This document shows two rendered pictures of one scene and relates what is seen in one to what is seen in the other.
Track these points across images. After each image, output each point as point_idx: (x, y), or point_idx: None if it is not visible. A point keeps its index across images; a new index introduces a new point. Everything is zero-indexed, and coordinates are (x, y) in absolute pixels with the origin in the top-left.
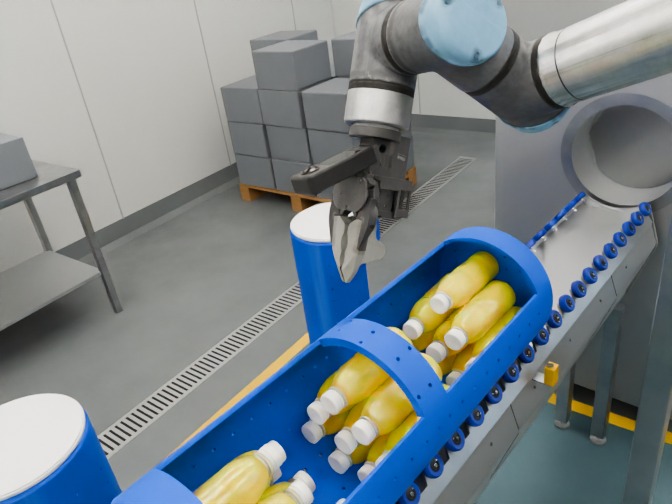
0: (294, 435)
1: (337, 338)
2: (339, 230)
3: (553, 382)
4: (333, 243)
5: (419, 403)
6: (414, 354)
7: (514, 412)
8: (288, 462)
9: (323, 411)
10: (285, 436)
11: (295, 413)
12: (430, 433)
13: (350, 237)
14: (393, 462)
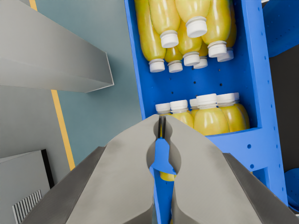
0: (241, 89)
1: (235, 133)
2: (202, 184)
3: None
4: (214, 151)
5: None
6: (168, 168)
7: None
8: (230, 76)
9: (218, 99)
10: (244, 82)
11: (252, 96)
12: None
13: (135, 169)
14: (138, 96)
